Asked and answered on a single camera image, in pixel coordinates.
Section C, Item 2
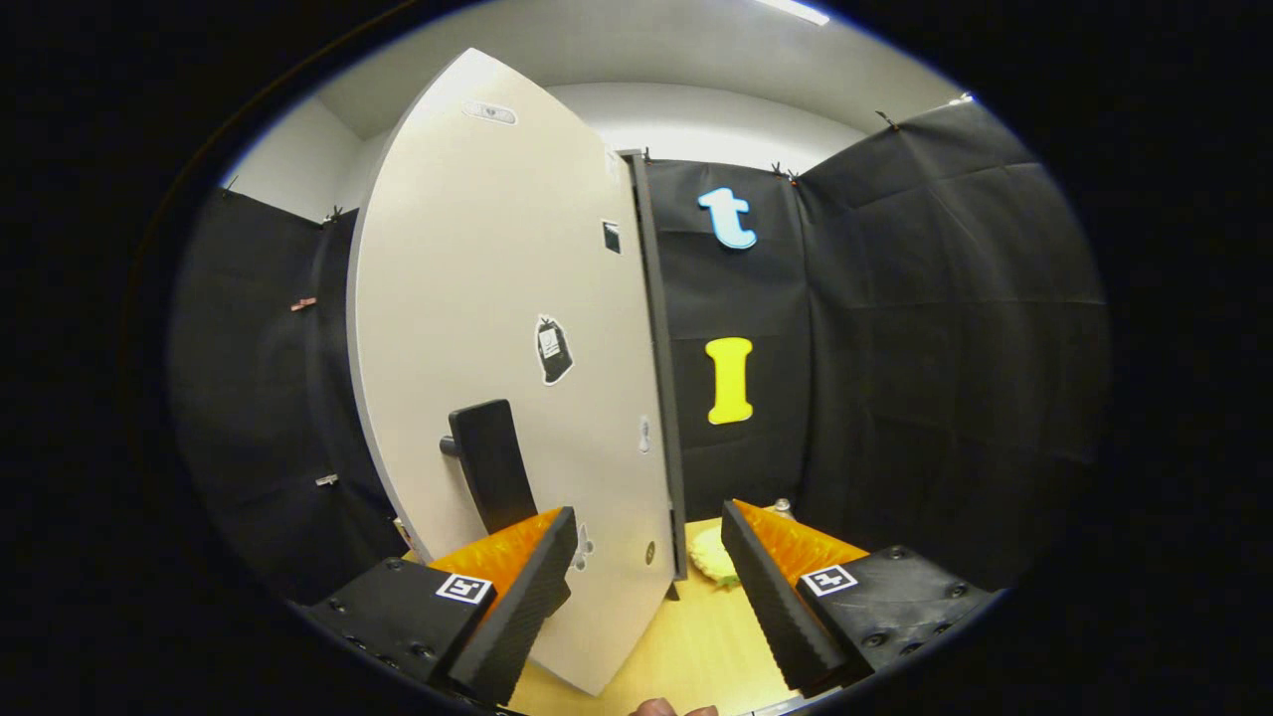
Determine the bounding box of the pale yellow textured object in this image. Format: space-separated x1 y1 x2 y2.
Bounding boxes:
688 527 743 589

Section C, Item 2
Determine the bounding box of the dark grey shoe cabinet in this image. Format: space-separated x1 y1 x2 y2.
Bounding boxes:
622 149 690 598

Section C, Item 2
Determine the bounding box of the black backdrop cloth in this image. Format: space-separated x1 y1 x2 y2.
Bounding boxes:
174 99 1110 610

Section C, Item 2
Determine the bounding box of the ceiling light strip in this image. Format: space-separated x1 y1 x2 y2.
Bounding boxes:
756 0 832 27

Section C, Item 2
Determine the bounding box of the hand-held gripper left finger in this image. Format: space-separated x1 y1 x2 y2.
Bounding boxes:
298 505 580 707

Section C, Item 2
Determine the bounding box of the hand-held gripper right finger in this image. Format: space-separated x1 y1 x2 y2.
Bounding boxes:
720 499 1000 697

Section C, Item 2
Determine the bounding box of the beige shoe cabinet door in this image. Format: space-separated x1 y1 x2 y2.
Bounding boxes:
345 48 687 697

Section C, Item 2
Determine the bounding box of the black door handle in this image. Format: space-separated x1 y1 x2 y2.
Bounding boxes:
441 399 574 618

